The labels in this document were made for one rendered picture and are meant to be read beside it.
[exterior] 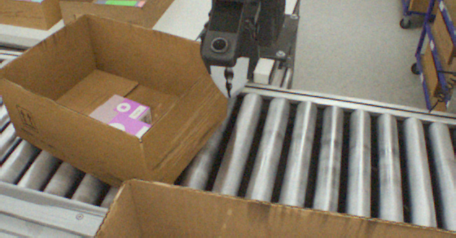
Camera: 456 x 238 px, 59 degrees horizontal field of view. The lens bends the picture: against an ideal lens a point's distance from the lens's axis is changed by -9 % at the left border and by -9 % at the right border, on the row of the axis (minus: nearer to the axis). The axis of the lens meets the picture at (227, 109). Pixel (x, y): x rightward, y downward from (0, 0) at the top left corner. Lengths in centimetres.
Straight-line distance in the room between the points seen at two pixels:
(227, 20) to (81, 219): 34
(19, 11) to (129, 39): 53
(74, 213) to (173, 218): 21
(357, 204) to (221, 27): 43
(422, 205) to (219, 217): 51
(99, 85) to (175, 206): 67
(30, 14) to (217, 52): 94
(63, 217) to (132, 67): 52
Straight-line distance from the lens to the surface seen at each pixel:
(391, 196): 87
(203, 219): 47
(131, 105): 94
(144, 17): 126
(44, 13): 140
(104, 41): 108
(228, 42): 58
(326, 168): 88
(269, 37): 117
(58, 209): 66
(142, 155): 71
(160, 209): 47
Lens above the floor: 138
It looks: 40 degrees down
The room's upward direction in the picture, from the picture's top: straight up
